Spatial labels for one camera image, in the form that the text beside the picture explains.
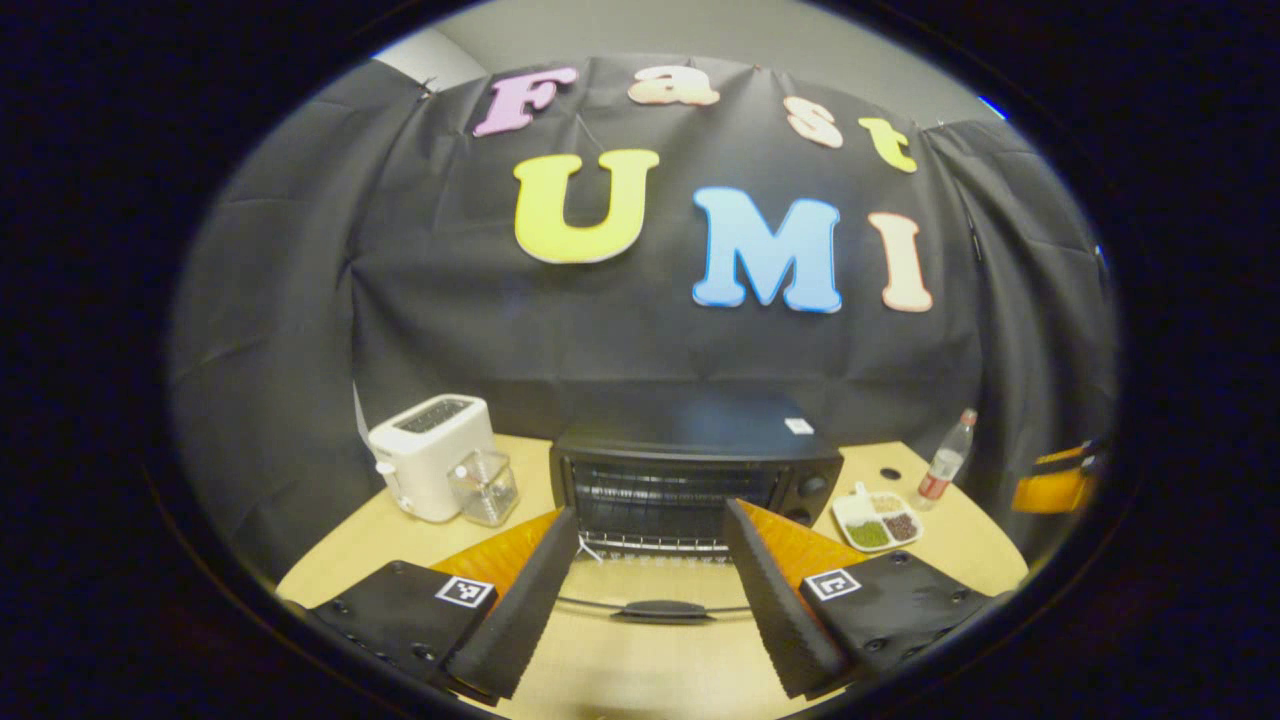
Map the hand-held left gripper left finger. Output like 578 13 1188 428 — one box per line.
305 505 583 706

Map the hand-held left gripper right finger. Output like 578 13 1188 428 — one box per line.
722 498 1001 701

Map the black electric oven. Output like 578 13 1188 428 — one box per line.
548 405 846 626

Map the clear plastic water bottle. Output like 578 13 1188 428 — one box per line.
915 408 979 513

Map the clear glass jar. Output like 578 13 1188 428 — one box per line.
447 449 521 528

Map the white divided bean plate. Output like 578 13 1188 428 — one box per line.
832 482 924 553

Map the white toaster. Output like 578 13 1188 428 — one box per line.
368 394 496 524

